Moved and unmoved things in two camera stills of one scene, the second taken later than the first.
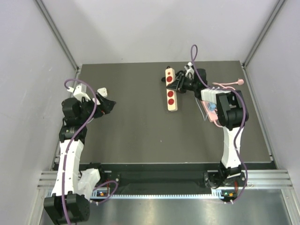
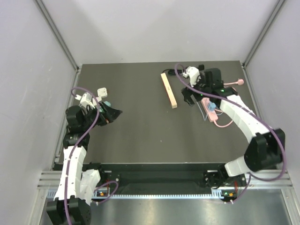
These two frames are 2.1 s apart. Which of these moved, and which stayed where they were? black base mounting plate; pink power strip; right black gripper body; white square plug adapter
Moved: right black gripper body
Stayed: white square plug adapter; pink power strip; black base mounting plate
